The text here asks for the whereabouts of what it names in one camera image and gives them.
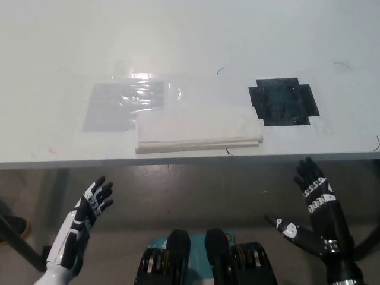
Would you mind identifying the black and teal robot torso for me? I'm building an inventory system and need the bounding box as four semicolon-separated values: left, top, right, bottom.
135;228;279;285

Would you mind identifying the black table leg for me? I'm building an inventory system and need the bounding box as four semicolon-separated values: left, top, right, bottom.
0;213;49;271

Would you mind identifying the clear plastic bag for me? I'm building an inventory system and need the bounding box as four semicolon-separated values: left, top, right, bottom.
81;81;166;133

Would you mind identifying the dark shoe with tan sole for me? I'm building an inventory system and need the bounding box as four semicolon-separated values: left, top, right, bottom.
0;201;32;245

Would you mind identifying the white and black left hand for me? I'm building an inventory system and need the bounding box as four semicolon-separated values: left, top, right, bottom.
46;175;115;271

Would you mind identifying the white napkin stack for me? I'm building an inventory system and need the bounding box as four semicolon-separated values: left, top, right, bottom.
135;108;265;155

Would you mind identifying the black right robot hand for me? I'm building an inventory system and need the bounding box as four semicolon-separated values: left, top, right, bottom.
264;156;362;268

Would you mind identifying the clear plastic film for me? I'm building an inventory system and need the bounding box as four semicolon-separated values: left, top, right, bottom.
87;60;256;133

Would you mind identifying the black tape patch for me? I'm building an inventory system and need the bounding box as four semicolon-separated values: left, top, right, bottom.
248;77;321;128

